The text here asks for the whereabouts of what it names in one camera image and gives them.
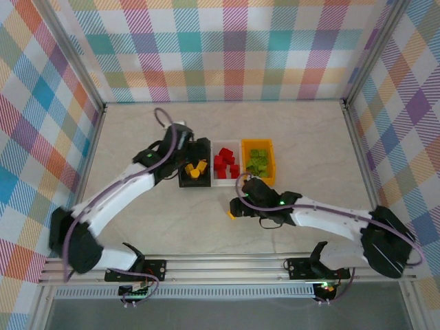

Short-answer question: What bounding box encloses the white plastic bin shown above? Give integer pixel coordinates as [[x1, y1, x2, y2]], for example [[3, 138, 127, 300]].
[[209, 138, 243, 187]]

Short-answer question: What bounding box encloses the aluminium frame post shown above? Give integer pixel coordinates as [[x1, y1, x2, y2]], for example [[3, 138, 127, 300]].
[[342, 0, 412, 107], [36, 0, 106, 111]]

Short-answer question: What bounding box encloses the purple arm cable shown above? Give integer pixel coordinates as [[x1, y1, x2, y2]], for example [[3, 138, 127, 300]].
[[234, 173, 426, 267], [63, 107, 188, 283]]

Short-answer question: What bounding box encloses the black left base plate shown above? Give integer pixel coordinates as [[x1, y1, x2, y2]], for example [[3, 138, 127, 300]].
[[104, 258, 168, 283]]

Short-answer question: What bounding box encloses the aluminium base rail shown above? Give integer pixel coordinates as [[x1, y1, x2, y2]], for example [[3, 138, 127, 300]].
[[37, 252, 419, 286]]

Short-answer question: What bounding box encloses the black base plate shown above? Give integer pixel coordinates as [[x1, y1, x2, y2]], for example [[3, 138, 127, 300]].
[[285, 256, 352, 280], [104, 258, 168, 283]]

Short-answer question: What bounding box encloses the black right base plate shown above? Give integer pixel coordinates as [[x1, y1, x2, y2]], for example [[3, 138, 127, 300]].
[[285, 256, 352, 280]]

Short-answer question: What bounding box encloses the black plastic bin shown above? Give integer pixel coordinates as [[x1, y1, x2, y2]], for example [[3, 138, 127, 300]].
[[177, 137, 212, 188]]

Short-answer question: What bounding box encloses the green left controller board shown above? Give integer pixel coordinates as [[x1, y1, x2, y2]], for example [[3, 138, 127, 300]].
[[118, 280, 154, 300]]

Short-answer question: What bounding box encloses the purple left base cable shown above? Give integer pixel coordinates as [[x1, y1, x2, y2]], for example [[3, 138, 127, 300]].
[[120, 274, 163, 307]]

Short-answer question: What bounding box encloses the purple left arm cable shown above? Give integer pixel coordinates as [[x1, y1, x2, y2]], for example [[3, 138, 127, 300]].
[[63, 107, 188, 283]]

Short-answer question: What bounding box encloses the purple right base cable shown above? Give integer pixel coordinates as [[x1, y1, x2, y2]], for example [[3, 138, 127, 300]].
[[314, 266, 355, 307]]

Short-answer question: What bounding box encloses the orange plastic bin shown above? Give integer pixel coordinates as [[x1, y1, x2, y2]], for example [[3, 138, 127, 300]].
[[240, 137, 278, 186]]

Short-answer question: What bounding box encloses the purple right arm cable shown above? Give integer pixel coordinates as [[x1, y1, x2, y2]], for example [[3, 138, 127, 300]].
[[234, 173, 426, 267]]

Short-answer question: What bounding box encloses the aluminium side rail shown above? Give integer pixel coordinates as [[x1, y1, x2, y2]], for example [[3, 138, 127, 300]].
[[340, 99, 396, 254], [58, 102, 107, 259]]

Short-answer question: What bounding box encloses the right controller board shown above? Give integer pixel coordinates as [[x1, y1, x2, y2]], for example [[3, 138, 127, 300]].
[[318, 281, 340, 296]]

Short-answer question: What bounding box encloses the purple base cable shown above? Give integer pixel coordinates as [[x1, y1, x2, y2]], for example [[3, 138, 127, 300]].
[[314, 266, 355, 307], [120, 274, 163, 307]]

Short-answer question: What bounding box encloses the grey slotted cable duct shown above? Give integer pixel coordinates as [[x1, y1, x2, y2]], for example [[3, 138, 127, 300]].
[[53, 287, 316, 299]]

